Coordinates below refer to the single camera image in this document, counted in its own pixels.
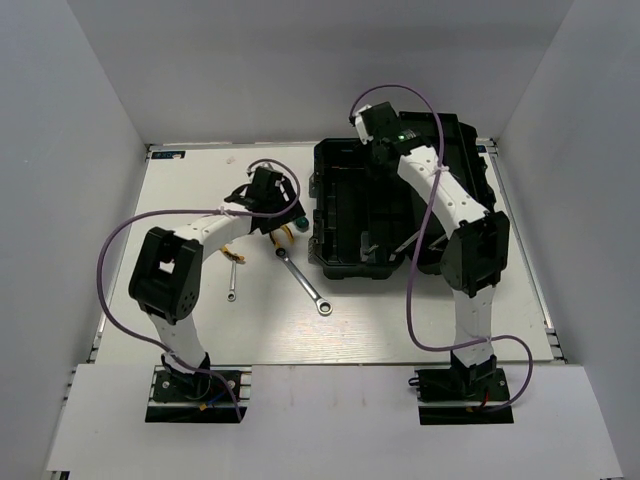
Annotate yellow needle-nose pliers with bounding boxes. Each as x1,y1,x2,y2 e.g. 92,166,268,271
268,225,295,249

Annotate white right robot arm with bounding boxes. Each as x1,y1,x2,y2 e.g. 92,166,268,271
355,118,510,399

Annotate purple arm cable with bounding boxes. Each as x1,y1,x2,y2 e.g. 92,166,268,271
348,84,534,412
95,158,301,421

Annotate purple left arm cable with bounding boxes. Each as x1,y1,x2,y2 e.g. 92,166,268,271
95,158,301,421

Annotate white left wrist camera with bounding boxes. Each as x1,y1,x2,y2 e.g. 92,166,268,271
246,161,271,177

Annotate black plastic toolbox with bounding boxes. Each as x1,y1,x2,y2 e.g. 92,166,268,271
308,111,496,280

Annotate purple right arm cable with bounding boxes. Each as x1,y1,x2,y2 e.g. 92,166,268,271
348,84,534,412

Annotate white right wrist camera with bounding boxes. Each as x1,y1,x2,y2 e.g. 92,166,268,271
349,104,373,145

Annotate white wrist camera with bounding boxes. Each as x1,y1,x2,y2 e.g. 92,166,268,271
246,161,271,177
349,104,373,145

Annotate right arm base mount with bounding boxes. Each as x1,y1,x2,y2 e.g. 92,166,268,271
407,368,514,426

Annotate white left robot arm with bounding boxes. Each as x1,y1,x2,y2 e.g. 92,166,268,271
128,161,305,399

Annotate blue label left corner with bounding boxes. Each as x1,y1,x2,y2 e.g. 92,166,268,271
151,151,186,160

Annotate green stubby screwdriver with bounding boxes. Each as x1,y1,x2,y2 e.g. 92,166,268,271
295,217,309,232

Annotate small combination wrench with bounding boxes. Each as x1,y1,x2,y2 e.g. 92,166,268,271
227,261,237,302

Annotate large ratcheting wrench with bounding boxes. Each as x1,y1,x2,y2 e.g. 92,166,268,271
275,247,333,317

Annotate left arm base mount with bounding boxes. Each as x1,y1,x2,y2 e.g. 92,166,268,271
145,365,251,424

